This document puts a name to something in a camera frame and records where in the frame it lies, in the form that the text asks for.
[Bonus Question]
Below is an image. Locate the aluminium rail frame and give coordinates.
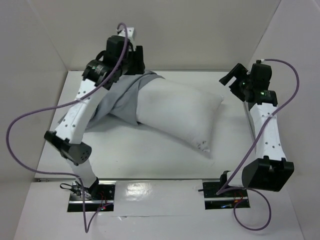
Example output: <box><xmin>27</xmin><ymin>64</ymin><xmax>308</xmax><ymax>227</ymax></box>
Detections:
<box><xmin>234</xmin><ymin>68</ymin><xmax>276</xmax><ymax>178</ymax></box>

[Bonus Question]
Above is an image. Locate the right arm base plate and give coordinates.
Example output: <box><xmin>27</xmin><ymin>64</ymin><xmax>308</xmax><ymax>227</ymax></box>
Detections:
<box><xmin>198</xmin><ymin>178</ymin><xmax>250</xmax><ymax>210</ymax></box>

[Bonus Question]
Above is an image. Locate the white pillow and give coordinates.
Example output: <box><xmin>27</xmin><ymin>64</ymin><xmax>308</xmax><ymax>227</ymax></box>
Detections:
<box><xmin>136</xmin><ymin>77</ymin><xmax>224</xmax><ymax>159</ymax></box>

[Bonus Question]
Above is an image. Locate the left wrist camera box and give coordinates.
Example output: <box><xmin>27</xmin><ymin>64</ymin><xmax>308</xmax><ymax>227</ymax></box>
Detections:
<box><xmin>117</xmin><ymin>27</ymin><xmax>136</xmax><ymax>51</ymax></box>

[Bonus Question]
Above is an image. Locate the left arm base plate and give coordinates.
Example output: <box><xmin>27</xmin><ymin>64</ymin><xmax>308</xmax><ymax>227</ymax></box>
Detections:
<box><xmin>60</xmin><ymin>181</ymin><xmax>116</xmax><ymax>213</ymax></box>

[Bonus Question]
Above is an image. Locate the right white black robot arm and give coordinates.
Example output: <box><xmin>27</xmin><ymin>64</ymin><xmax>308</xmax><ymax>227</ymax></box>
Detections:
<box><xmin>217</xmin><ymin>60</ymin><xmax>295</xmax><ymax>196</ymax></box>

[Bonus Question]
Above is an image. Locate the grey pillowcase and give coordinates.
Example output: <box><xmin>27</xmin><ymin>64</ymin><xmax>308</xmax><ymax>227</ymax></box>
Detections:
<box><xmin>55</xmin><ymin>70</ymin><xmax>164</xmax><ymax>135</ymax></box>

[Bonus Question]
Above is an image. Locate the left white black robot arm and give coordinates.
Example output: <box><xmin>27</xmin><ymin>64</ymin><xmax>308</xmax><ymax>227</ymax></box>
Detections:
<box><xmin>44</xmin><ymin>32</ymin><xmax>145</xmax><ymax>200</ymax></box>

